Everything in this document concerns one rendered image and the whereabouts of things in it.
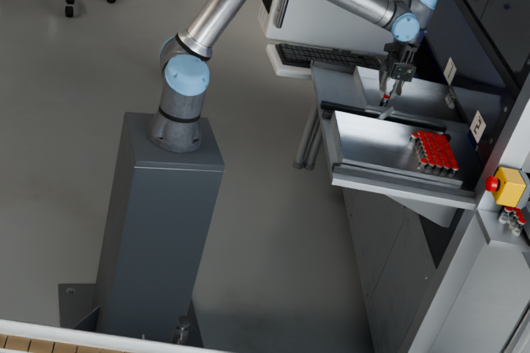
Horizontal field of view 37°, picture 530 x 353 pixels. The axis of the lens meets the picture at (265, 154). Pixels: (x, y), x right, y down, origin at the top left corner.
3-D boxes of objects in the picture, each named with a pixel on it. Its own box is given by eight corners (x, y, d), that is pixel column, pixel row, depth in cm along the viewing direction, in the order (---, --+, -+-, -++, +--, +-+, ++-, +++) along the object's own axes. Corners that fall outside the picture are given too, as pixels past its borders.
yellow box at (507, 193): (513, 192, 207) (524, 170, 204) (522, 209, 201) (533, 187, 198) (487, 187, 206) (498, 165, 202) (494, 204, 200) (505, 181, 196)
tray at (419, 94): (448, 94, 269) (452, 85, 267) (467, 134, 247) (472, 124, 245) (352, 75, 264) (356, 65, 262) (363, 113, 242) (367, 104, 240)
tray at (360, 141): (438, 141, 239) (442, 131, 237) (458, 191, 217) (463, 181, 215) (330, 120, 234) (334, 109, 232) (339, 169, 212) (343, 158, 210)
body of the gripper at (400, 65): (386, 79, 233) (399, 42, 227) (382, 66, 240) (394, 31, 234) (411, 84, 234) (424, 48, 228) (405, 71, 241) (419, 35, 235)
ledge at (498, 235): (522, 223, 215) (525, 217, 214) (538, 254, 204) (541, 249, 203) (474, 214, 213) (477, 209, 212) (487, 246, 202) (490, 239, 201)
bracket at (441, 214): (446, 221, 231) (462, 186, 224) (448, 228, 228) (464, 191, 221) (334, 201, 225) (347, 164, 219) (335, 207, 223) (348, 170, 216)
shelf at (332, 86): (442, 92, 274) (445, 87, 273) (500, 215, 216) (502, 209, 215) (309, 65, 267) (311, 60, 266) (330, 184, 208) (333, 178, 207)
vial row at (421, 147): (419, 143, 234) (424, 131, 232) (431, 178, 219) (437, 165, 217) (412, 142, 234) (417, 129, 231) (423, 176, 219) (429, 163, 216)
